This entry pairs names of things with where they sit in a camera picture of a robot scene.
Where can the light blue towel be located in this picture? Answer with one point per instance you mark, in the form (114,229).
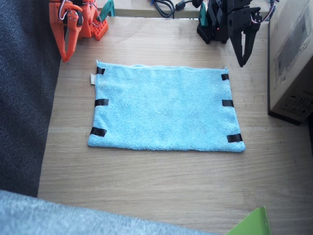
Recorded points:
(166,107)

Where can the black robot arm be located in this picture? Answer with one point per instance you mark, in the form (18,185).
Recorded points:
(215,22)

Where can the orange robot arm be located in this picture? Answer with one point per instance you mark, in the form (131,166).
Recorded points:
(88,27)

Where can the green table clamp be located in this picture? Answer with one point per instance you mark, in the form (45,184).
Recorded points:
(203,16)
(107,9)

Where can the brown cardboard box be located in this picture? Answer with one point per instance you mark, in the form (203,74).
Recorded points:
(293,61)

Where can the dark grey fabric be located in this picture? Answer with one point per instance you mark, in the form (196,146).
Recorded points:
(24,98)

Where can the light grey fabric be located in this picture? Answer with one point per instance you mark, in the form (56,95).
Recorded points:
(49,215)

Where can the lime green plastic bracket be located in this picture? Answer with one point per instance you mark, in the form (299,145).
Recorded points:
(254,224)

